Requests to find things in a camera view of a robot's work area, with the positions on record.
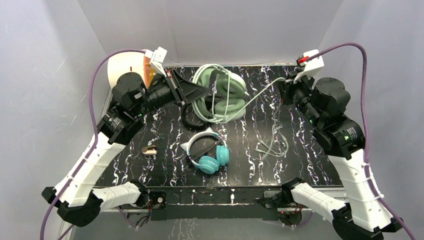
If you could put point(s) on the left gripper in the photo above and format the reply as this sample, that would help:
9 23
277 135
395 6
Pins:
175 88

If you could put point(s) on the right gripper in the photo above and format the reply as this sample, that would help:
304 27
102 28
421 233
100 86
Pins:
286 87

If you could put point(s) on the teal cat-ear headphones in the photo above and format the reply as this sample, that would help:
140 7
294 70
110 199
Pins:
211 158

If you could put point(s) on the green headphones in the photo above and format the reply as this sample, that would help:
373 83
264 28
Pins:
227 92

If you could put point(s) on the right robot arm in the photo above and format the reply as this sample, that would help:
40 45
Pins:
362 216

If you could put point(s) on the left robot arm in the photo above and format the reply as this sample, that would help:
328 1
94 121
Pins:
76 199

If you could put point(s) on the cream cylindrical drum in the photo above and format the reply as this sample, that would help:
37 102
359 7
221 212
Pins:
126 62

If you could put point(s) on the small tan white clip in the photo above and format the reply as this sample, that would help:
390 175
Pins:
150 150

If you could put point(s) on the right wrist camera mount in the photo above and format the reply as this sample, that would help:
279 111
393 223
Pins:
309 68

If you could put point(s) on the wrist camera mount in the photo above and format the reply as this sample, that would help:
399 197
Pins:
153 61
309 68

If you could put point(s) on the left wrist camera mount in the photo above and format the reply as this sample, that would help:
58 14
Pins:
153 61

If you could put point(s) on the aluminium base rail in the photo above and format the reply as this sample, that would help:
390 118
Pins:
213 202

